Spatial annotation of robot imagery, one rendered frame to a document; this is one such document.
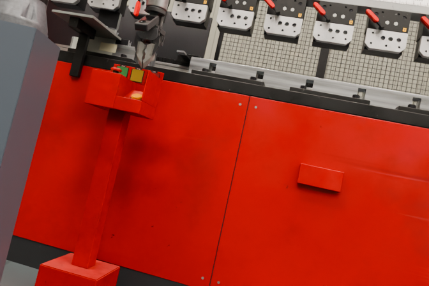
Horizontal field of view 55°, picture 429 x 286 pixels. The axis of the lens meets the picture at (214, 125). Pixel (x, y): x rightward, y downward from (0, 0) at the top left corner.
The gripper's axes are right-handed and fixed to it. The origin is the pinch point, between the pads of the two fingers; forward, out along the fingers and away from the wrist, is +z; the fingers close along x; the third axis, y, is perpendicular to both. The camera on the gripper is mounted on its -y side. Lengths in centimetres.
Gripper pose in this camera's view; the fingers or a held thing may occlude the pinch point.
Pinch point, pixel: (142, 64)
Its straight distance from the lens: 146.0
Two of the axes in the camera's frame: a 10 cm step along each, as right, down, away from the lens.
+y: 1.7, 0.3, 9.8
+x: -9.6, -2.0, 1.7
